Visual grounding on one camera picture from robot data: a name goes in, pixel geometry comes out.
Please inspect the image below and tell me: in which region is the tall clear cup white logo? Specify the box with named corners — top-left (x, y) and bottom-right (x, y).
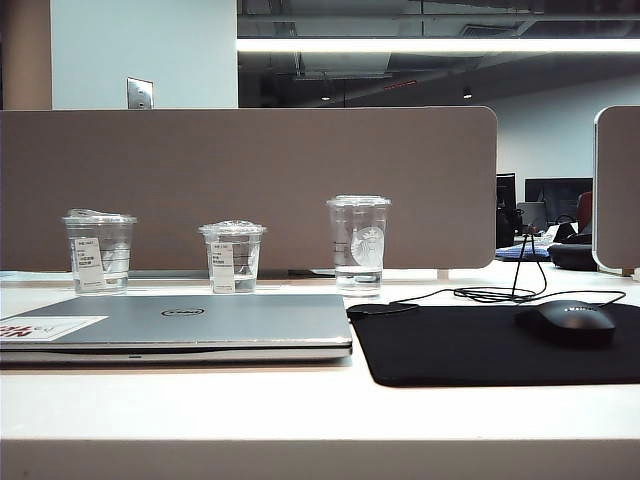
top-left (325, 194), bottom-right (393, 293)

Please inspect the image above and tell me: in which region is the short clear cup with label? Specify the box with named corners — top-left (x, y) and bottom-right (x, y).
top-left (197, 219), bottom-right (268, 295)

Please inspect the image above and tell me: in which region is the silver Dell laptop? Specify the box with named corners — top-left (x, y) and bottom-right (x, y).
top-left (0, 293), bottom-right (354, 366)

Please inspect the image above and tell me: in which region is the wide clear cup with label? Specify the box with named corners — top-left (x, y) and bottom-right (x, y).
top-left (61, 208), bottom-right (139, 297)

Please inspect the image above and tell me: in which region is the wide brown desk partition panel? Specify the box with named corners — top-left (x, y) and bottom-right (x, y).
top-left (0, 105), bottom-right (499, 274)

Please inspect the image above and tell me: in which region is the black mouse pad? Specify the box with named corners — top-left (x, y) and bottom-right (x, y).
top-left (345, 301), bottom-right (640, 389)

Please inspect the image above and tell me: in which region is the slim black computer monitor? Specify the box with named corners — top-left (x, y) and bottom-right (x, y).
top-left (496, 172), bottom-right (517, 249)

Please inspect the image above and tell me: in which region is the blue patterned cloth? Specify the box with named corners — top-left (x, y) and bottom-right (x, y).
top-left (496, 244), bottom-right (552, 263)

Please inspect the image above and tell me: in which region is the long ceiling light strip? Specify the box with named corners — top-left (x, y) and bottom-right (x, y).
top-left (236, 36), bottom-right (640, 53)

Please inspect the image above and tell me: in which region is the black soft bag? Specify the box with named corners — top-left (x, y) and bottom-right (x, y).
top-left (546, 241), bottom-right (600, 272)

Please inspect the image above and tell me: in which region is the black computer mouse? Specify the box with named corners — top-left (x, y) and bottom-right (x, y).
top-left (514, 300), bottom-right (618, 347)

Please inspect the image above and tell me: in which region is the red office chair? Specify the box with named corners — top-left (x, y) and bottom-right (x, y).
top-left (576, 190), bottom-right (595, 235)

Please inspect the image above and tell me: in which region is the narrow brown desk partition panel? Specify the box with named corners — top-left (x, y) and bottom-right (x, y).
top-left (592, 105), bottom-right (640, 274)

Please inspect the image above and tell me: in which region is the black mouse cable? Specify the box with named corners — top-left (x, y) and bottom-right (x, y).
top-left (388, 233), bottom-right (627, 315)

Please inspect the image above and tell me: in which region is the metal wall switch plate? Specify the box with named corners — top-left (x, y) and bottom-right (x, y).
top-left (125, 75), bottom-right (155, 111)

